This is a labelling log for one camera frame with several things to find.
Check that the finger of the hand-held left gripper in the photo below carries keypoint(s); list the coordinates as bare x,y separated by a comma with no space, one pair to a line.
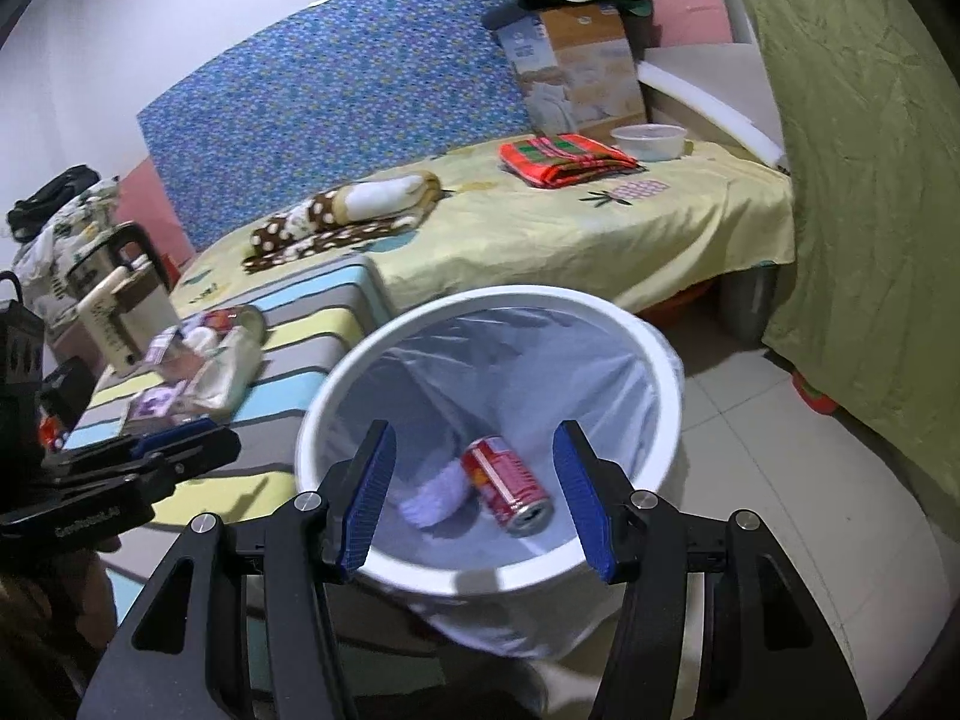
202,454
176,436

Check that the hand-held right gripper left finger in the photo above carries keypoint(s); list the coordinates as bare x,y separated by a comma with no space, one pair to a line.
367,499

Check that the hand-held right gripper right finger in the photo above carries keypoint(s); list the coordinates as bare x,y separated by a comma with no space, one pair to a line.
585,502

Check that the white yogurt bottle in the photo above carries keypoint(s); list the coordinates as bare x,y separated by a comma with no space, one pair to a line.
225,375

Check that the red drink can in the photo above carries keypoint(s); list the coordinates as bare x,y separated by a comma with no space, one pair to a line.
499,476

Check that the red cartoon print can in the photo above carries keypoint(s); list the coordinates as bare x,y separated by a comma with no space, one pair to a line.
225,321

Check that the white round trash bin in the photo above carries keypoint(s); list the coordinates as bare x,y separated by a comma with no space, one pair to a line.
525,298

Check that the person's left hand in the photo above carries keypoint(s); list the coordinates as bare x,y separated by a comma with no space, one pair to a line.
97,585

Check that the purple white wrapper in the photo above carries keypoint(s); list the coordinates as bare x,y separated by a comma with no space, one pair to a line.
157,401
161,352

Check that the crumpled white tissue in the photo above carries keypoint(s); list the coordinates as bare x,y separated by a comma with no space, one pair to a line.
439,499

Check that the white plastic bin liner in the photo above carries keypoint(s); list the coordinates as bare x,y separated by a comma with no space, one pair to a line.
487,360

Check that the stainless steel kettle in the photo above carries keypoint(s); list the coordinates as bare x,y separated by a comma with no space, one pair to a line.
82,274

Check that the floral cloth pile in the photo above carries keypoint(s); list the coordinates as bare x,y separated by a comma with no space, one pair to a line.
82,217

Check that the brown polka dot blanket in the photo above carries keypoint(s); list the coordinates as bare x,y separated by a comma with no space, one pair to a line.
300,229

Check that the grey bed leg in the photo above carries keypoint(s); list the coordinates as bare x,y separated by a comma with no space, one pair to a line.
746,307

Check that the red plastic object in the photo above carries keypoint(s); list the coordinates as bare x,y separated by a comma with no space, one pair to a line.
817,394

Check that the yellow pineapple print bedsheet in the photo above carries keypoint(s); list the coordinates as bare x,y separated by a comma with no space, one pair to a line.
562,240

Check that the black bag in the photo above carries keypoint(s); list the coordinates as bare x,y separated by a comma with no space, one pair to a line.
60,191

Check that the red plaid folded cloth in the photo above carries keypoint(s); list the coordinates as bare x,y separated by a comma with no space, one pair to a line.
562,157

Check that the blue floral mattress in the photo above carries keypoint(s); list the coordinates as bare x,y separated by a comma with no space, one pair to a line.
337,90

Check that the green wrinkled curtain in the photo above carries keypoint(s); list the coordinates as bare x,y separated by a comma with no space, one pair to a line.
862,202

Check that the white foam board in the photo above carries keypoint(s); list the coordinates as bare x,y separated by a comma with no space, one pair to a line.
720,90

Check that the printed cardboard box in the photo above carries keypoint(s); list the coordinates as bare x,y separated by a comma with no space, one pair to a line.
585,67

